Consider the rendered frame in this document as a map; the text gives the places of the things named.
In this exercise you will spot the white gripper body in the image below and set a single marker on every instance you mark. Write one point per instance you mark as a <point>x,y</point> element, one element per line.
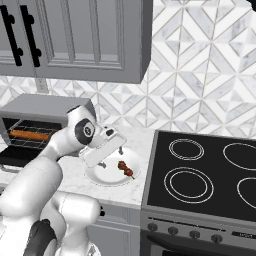
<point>101,150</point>

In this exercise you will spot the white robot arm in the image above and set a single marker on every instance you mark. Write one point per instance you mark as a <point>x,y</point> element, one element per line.
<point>33,180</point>

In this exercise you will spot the brown kebab skewer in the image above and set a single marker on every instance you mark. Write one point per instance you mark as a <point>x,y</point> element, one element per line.
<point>126,170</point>

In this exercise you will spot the brown baguette bread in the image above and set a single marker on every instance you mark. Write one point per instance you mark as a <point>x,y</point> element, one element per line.
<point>30,135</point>

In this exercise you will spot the grey toaster oven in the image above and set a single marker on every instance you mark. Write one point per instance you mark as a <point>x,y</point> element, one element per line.
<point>40,106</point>

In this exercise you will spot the grey base cupboard door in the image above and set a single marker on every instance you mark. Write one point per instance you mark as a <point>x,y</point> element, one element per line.
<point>113,240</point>

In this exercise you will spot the black toaster oven door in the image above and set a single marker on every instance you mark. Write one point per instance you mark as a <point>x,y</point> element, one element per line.
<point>20,155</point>

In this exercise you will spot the grey wide cupboard door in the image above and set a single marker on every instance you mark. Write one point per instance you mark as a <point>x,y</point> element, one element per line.
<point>86,33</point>

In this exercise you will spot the grey narrow cupboard door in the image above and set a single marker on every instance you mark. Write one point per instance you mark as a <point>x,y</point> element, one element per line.
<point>7,33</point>

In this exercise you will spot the white round plate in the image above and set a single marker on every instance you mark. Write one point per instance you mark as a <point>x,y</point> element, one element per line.
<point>110,175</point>

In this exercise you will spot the black drawer knob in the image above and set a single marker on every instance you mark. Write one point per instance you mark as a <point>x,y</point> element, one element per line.
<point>102,212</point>

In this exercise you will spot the grey drawer front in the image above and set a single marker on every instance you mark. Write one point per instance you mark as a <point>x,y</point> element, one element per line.
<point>123,215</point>

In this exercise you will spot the dark stove knob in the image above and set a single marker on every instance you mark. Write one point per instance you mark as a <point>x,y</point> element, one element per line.
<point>194,234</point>
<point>152,227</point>
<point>173,230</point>
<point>216,238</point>

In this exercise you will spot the black and grey stove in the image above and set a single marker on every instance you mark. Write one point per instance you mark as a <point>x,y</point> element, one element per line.
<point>200,200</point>

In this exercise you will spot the white wall socket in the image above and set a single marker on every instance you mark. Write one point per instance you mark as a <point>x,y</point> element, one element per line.
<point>42,85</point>

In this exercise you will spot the grey wall cupboard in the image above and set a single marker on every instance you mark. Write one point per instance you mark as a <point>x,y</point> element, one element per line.
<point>100,36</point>

